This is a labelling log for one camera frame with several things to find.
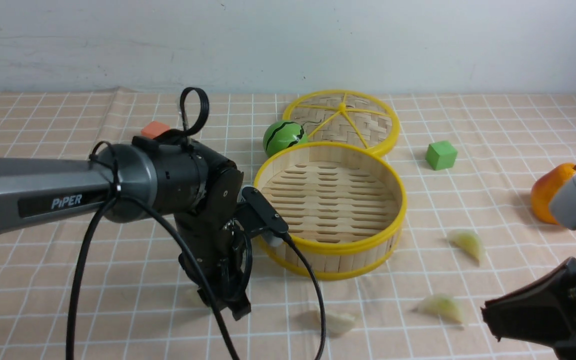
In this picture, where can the woven bamboo steamer lid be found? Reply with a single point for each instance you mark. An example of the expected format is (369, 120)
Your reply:
(346, 117)

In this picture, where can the orange yellow toy pear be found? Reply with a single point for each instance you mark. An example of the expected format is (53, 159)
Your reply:
(546, 187)

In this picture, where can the green cube block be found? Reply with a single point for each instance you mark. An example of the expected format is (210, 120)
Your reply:
(441, 155)

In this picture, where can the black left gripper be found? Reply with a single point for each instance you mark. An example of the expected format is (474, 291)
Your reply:
(221, 249)

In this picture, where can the orange cube block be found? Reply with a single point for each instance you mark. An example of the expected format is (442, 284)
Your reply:
(154, 129)

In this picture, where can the black wrist camera on left gripper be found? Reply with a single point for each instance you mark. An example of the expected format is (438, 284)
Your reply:
(258, 218)

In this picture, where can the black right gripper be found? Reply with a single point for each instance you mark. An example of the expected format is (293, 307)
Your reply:
(542, 312)

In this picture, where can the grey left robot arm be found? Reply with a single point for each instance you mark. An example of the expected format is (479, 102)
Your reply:
(195, 184)

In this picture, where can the green watermelon ball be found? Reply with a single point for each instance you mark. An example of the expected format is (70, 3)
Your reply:
(282, 135)

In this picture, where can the checkered beige tablecloth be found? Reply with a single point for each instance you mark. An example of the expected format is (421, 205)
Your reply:
(133, 306)

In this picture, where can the bamboo steamer tray yellow rim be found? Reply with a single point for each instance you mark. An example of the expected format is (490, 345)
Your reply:
(345, 207)

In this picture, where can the white dumpling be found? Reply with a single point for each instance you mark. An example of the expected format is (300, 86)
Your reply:
(194, 299)
(339, 322)

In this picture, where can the pale green dumpling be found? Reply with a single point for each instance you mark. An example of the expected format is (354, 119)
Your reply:
(469, 242)
(442, 305)

